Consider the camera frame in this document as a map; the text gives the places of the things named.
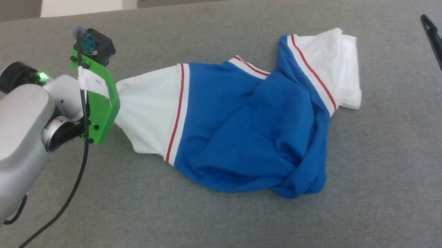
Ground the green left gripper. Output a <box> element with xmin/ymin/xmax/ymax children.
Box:
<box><xmin>68</xmin><ymin>46</ymin><xmax>124</xmax><ymax>148</ymax></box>

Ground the blue and white shirt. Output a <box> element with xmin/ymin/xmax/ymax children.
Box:
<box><xmin>109</xmin><ymin>27</ymin><xmax>370</xmax><ymax>212</ymax></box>

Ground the white rectangular box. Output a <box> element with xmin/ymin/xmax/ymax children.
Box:
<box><xmin>39</xmin><ymin>0</ymin><xmax>139</xmax><ymax>17</ymax></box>

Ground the grey fabric sofa cushion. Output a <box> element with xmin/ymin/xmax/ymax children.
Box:
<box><xmin>0</xmin><ymin>0</ymin><xmax>442</xmax><ymax>248</ymax></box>

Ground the white paper cable tag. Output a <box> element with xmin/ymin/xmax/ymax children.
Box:
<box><xmin>77</xmin><ymin>65</ymin><xmax>111</xmax><ymax>101</ymax></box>

